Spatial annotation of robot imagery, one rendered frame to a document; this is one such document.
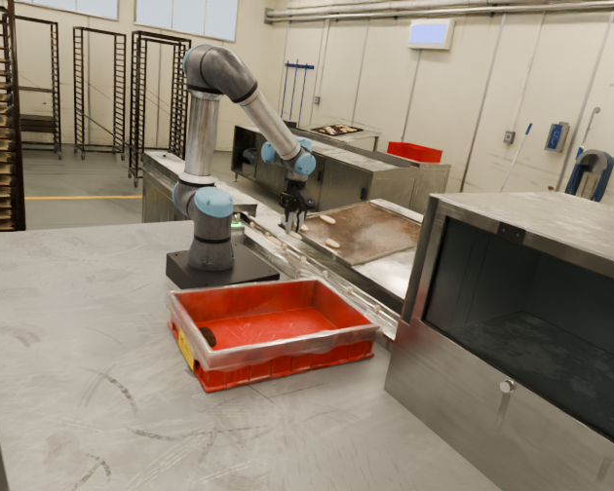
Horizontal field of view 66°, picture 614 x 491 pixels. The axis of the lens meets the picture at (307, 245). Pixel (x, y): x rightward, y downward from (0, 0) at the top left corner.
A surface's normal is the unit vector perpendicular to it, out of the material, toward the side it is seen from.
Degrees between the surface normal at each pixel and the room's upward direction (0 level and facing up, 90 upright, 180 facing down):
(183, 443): 0
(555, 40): 90
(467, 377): 91
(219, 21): 90
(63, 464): 0
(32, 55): 90
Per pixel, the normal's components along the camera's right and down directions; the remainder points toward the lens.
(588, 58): -0.83, 0.07
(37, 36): 0.55, 0.34
